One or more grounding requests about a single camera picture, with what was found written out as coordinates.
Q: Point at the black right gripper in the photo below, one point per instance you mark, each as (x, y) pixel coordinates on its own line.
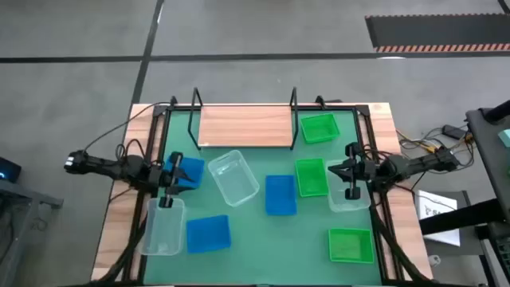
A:
(364, 171)

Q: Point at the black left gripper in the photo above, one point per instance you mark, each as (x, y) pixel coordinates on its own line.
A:
(163, 177)

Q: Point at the blue plastic basket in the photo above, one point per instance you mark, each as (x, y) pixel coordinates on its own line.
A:
(281, 195)
(208, 234)
(196, 164)

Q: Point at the clear plastic bin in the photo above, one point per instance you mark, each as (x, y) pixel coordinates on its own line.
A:
(342, 203)
(234, 177)
(163, 235)

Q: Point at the green plastic basket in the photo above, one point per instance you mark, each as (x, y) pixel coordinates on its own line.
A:
(350, 245)
(319, 128)
(311, 177)

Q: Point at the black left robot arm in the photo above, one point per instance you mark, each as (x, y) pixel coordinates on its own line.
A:
(111, 167)

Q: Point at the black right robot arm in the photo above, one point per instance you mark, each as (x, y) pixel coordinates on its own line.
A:
(422, 163)

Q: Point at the white cardboard box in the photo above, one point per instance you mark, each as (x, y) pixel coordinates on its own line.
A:
(432, 207)

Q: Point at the black power adapter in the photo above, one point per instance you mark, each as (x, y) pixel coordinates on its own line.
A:
(452, 131)

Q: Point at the small white plug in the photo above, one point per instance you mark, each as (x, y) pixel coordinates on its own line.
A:
(434, 260)

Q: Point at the black equipment cart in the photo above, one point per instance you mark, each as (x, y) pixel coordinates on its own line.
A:
(490, 143)

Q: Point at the grey metal side table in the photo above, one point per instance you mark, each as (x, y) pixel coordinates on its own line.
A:
(24, 199)

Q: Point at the small teal object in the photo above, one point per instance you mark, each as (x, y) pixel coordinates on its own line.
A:
(505, 138)

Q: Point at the black hazard-striped floor mat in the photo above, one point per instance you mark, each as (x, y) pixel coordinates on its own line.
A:
(438, 32)

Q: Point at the black device with blue light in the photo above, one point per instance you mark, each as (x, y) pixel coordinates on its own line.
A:
(9, 169)

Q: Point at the black aluminium rig frame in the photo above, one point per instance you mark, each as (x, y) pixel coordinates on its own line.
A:
(342, 106)

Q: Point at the wooden shelf with black frame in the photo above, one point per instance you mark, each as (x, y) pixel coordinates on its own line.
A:
(245, 125)

